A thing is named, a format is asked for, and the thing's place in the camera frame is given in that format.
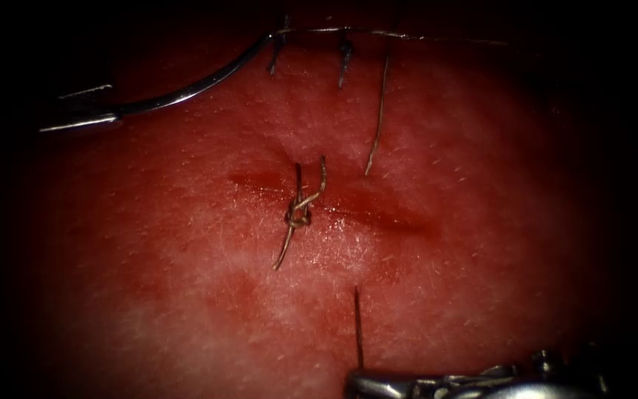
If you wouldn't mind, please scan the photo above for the black stitching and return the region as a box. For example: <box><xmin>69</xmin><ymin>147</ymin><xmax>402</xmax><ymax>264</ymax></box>
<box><xmin>266</xmin><ymin>15</ymin><xmax>354</xmax><ymax>89</ymax></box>

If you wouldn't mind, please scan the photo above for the blue stitching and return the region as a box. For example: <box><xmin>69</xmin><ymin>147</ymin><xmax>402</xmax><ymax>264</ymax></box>
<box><xmin>272</xmin><ymin>154</ymin><xmax>329</xmax><ymax>273</ymax></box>

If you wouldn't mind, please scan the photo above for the left arm needle driver jaw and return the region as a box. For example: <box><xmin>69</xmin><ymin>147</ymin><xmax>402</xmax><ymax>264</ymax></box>
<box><xmin>55</xmin><ymin>83</ymin><xmax>123</xmax><ymax>115</ymax></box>
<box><xmin>38</xmin><ymin>112</ymin><xmax>123</xmax><ymax>134</ymax></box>

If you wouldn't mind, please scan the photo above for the curved steel needle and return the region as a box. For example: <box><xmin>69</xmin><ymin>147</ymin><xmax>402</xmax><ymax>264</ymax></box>
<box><xmin>117</xmin><ymin>32</ymin><xmax>277</xmax><ymax>118</ymax></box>

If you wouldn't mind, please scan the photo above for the right arm needle driver jaw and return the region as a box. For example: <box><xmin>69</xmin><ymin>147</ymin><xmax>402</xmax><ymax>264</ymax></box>
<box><xmin>345</xmin><ymin>369</ymin><xmax>421</xmax><ymax>399</ymax></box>

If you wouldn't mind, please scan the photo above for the right arm needle driver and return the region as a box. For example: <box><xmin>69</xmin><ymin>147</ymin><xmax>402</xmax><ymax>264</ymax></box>
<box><xmin>407</xmin><ymin>347</ymin><xmax>614</xmax><ymax>399</ymax></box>

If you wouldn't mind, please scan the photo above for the tissue pad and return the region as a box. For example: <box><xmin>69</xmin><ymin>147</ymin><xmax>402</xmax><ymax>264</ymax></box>
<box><xmin>0</xmin><ymin>0</ymin><xmax>638</xmax><ymax>399</ymax></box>

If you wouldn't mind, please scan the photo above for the blue thread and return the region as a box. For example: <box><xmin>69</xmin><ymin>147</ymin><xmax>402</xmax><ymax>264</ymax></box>
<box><xmin>272</xmin><ymin>24</ymin><xmax>508</xmax><ymax>371</ymax></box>

